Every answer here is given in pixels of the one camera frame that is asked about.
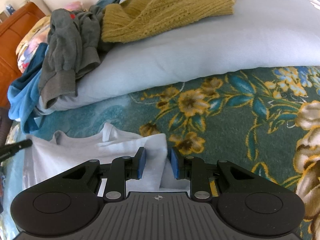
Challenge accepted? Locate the white printed t-shirt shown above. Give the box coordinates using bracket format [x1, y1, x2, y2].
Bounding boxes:
[22, 123, 190, 192]

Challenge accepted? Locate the blue fleece garment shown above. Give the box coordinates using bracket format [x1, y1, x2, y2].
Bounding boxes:
[8, 0, 121, 134]

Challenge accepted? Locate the teal floral bed blanket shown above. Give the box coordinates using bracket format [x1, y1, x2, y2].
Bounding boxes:
[0, 65, 320, 240]

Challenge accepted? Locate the folded colourful floral blanket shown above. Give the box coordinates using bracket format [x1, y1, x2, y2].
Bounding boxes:
[16, 8, 90, 78]

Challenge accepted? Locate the orange wooden bed headboard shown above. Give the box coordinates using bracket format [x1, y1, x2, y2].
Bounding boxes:
[0, 2, 45, 108]

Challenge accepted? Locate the grey sweatshirt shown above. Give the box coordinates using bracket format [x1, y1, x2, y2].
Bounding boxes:
[38, 5, 103, 109]

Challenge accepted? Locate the blue bottle on headboard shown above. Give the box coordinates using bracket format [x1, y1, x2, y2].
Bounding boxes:
[5, 4, 16, 15]

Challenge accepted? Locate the mustard yellow knit sweater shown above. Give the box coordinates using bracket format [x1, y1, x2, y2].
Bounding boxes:
[101, 0, 236, 43]

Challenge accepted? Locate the light blue daisy quilt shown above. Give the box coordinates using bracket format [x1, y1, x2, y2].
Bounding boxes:
[35, 0, 319, 115]

